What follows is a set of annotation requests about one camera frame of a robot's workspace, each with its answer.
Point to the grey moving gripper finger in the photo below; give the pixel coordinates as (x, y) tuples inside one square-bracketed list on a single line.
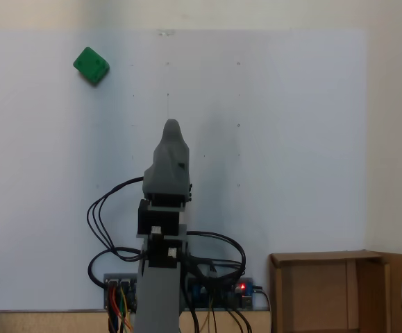
[(171, 159)]

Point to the green dice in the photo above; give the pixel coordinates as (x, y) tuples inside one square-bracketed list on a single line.
[(91, 66)]

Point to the blue board with capacitors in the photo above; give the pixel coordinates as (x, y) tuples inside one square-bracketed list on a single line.
[(197, 293)]

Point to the grey mounting plate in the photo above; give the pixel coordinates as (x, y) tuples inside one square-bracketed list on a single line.
[(106, 277)]

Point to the brown cardboard box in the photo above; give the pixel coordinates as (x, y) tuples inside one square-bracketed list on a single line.
[(311, 295)]

